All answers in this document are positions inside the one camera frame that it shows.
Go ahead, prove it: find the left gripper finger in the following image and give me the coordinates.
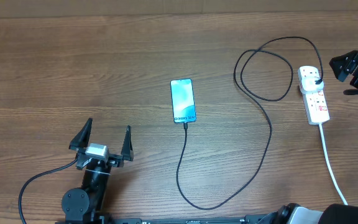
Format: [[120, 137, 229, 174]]
[[69, 118, 93, 151], [121, 125, 134, 161]]

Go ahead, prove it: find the smartphone with light screen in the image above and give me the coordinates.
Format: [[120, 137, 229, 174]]
[[170, 78, 196, 123]]

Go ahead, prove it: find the black charging cable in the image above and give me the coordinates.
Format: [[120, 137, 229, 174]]
[[175, 36, 324, 211]]

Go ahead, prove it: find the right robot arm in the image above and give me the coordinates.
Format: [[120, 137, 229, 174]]
[[258, 50, 358, 224]]

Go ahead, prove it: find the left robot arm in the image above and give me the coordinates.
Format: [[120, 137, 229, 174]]
[[62, 118, 134, 224]]

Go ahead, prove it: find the white charger plug adapter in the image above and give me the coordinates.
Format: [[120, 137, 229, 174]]
[[300, 77, 324, 94]]

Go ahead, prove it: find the white power strip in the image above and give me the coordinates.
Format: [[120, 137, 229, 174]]
[[297, 65, 331, 126]]

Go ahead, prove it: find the white power strip cord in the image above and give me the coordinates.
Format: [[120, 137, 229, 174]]
[[318, 123, 349, 206]]

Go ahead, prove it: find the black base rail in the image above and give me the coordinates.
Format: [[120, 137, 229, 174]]
[[104, 212, 277, 224]]

